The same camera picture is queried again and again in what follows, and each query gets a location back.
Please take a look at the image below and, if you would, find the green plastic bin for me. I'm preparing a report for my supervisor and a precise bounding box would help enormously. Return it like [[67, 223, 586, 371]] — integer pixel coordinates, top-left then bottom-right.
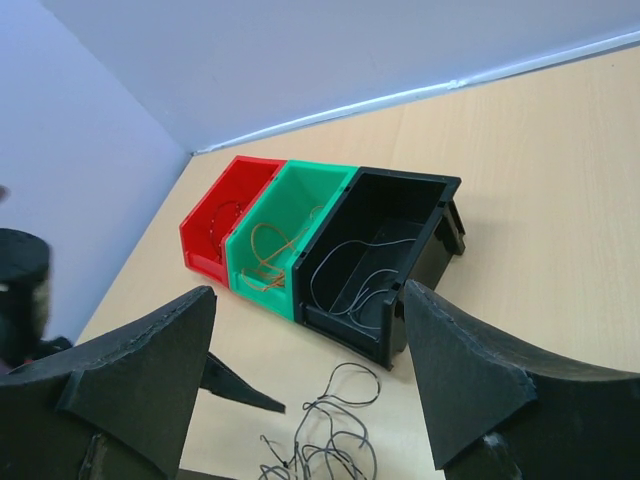
[[226, 160, 357, 321]]

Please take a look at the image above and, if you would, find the black plastic bin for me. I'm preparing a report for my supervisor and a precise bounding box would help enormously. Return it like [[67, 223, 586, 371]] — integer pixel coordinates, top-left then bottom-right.
[[293, 167, 465, 370]]

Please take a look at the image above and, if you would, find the red plastic bin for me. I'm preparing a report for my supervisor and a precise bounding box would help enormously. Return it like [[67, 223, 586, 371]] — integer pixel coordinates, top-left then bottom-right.
[[179, 155, 286, 287]]

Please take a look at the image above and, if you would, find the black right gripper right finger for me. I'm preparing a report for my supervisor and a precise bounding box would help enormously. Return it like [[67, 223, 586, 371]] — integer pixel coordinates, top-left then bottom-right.
[[404, 281, 639, 479]]

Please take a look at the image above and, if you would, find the black white striped wire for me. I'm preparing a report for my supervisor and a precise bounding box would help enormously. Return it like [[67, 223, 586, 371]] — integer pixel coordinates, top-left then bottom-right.
[[209, 199, 249, 261]]

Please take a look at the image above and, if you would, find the orange wire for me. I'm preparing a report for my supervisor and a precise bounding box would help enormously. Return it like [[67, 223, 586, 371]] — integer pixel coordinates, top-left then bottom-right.
[[241, 204, 326, 294]]

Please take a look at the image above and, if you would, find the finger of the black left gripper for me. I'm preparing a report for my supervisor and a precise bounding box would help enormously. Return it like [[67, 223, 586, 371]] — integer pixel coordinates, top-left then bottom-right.
[[199, 352, 286, 414]]

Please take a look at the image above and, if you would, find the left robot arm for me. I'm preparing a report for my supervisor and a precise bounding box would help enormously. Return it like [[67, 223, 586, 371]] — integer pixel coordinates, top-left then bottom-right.
[[1, 228, 286, 413]]

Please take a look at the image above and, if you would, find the grey wire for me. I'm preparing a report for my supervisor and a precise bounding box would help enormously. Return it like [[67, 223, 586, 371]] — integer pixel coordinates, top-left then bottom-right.
[[309, 235, 426, 329]]

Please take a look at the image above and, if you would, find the wire bundle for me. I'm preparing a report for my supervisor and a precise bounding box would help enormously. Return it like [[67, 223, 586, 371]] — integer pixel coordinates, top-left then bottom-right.
[[258, 362, 384, 480]]

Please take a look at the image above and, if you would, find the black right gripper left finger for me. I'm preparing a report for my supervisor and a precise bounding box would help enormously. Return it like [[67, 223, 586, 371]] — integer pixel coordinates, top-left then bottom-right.
[[1, 286, 216, 479]]

